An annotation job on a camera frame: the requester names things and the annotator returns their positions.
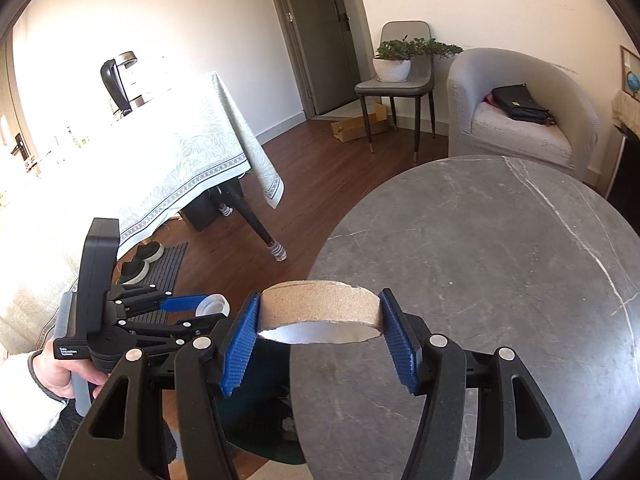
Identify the black desk cabinet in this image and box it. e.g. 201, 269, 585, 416
607, 125, 640, 201

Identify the dark green trash bin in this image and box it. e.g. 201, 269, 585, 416
215, 345, 306, 466

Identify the person's left hand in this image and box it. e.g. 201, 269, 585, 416
40, 349, 108, 402

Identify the table with patterned tablecloth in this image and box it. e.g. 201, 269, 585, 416
10, 71, 285, 271

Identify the grey door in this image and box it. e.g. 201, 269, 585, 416
277, 0, 363, 116

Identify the grey armchair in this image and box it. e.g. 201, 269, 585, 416
446, 47, 601, 182

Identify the small white round object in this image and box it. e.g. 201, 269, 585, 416
196, 293, 231, 318

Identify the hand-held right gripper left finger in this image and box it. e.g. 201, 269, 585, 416
70, 292, 263, 480

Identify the grey dining chair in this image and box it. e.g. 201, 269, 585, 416
355, 21, 436, 163

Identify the dining table with black legs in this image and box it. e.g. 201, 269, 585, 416
218, 180, 288, 263

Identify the wooden picture frame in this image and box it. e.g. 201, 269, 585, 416
619, 45, 640, 101

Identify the grey ribbed door mat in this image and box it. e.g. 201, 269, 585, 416
112, 242, 189, 326

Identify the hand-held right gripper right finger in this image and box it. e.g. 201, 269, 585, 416
378, 287, 583, 480

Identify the person's left forearm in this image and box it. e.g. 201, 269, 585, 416
0, 350, 68, 451

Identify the cardboard tape roll core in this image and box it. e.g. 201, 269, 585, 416
256, 280, 383, 346

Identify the black handbag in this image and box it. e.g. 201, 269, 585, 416
491, 83, 557, 127

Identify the cream knitted cloth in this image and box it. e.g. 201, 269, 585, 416
0, 245, 88, 361

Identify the black box under dining table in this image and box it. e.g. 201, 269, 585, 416
180, 180, 246, 232

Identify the potted plant in white pot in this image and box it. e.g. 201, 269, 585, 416
372, 35, 463, 83

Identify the beige fringed desk cloth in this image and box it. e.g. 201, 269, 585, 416
612, 89, 640, 138

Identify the flat cardboard box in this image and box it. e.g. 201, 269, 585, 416
331, 102, 390, 144

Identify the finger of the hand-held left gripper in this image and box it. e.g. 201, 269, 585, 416
117, 312, 226, 357
107, 282, 208, 318

